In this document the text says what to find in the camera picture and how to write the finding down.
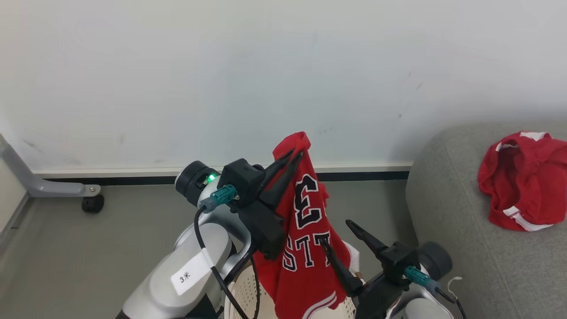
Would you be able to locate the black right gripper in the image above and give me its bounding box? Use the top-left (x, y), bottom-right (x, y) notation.
top-left (321, 220), bottom-right (401, 319)

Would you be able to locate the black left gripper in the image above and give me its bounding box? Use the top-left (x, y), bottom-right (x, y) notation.
top-left (235, 148), bottom-right (304, 261)

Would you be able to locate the red basketball jersey black lettering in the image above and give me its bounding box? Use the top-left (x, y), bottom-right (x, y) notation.
top-left (252, 132), bottom-right (355, 319)

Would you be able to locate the red basketball shorts white trim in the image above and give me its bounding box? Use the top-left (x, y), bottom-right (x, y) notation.
top-left (478, 131), bottom-right (567, 232)

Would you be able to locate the white perforated plastic laundry basket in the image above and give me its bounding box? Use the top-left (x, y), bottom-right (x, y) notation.
top-left (224, 261), bottom-right (368, 319)

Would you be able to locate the white thin cloth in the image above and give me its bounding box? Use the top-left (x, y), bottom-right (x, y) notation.
top-left (343, 241), bottom-right (360, 273)

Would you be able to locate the grey fabric sofa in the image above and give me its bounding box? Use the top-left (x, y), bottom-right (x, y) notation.
top-left (405, 122), bottom-right (567, 319)

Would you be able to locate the white paper label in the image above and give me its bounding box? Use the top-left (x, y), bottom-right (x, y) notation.
top-left (171, 249), bottom-right (214, 296)

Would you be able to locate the black caster wheel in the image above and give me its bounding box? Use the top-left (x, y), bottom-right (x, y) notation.
top-left (82, 195), bottom-right (105, 214)

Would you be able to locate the grey metal stand leg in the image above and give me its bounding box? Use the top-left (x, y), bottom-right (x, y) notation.
top-left (0, 133), bottom-right (101, 198)

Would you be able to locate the teal cable connector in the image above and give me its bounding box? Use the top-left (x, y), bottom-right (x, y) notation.
top-left (199, 185), bottom-right (239, 212)
top-left (404, 266), bottom-right (439, 293)

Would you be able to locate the thin black cable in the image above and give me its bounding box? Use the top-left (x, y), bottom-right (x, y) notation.
top-left (194, 208), bottom-right (249, 319)
top-left (436, 288), bottom-right (466, 319)
top-left (251, 264), bottom-right (262, 319)

